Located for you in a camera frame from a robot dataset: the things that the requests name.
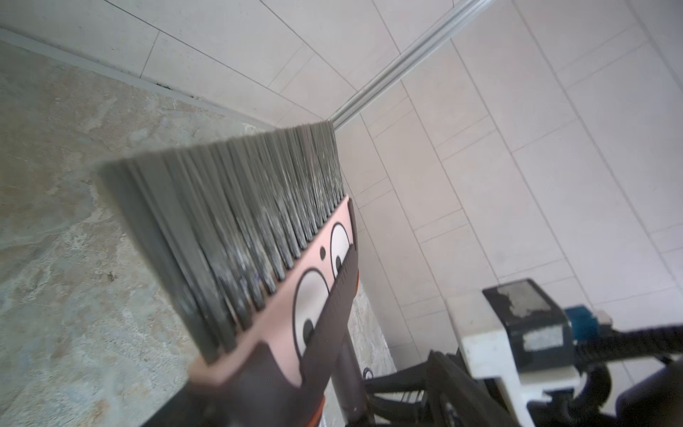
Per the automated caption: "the vertical aluminium corner post right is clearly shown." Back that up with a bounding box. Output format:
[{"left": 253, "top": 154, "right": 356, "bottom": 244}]
[{"left": 329, "top": 0, "right": 494, "bottom": 131}]

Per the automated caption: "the brown hand brush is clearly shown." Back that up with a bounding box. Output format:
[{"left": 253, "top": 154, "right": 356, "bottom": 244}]
[{"left": 97, "top": 121, "right": 371, "bottom": 426}]

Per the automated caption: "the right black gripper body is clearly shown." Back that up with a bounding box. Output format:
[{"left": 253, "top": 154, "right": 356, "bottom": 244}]
[{"left": 367, "top": 352, "right": 519, "bottom": 426}]

